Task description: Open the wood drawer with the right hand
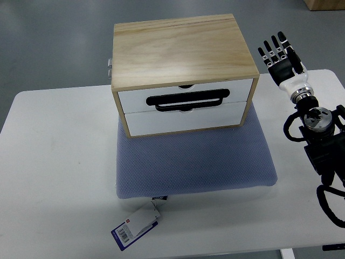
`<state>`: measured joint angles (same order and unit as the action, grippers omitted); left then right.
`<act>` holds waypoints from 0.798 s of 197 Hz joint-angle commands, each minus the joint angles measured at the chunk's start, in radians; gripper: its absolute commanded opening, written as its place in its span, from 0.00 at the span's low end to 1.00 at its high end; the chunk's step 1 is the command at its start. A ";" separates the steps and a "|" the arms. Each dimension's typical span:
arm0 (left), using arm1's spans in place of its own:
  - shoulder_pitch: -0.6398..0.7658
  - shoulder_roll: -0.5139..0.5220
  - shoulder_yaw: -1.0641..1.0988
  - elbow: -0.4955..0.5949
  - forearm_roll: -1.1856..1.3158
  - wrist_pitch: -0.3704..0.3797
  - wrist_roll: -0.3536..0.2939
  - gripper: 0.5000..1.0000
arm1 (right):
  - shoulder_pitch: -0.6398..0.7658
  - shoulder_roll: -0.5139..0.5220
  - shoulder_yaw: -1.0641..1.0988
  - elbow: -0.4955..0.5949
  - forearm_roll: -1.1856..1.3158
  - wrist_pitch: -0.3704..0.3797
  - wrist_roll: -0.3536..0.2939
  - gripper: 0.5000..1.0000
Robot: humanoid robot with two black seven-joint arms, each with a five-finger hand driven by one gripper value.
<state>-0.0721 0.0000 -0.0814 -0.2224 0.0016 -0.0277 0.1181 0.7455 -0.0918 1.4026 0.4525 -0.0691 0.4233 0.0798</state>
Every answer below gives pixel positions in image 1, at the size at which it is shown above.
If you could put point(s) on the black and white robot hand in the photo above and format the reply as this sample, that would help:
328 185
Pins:
285 67

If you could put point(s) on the black drawer handle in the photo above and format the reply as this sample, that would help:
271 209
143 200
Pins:
188 101

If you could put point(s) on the white drawer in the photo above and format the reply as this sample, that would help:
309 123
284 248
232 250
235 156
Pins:
135 100

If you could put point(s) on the wooden drawer cabinet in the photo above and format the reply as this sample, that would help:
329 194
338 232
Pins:
181 52

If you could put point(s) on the cardboard box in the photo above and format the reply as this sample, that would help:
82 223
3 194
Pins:
325 5

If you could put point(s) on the blue mesh cushion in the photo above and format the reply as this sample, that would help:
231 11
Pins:
194 162

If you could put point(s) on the white table leg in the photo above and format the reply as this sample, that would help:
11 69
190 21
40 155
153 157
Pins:
287 253

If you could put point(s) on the dark object at table edge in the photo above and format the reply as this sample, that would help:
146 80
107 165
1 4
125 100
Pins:
333 247

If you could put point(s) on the white and blue price tag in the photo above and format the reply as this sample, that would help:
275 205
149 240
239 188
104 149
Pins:
136 226

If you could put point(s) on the silver table bracket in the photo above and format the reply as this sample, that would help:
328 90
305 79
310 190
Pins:
109 66

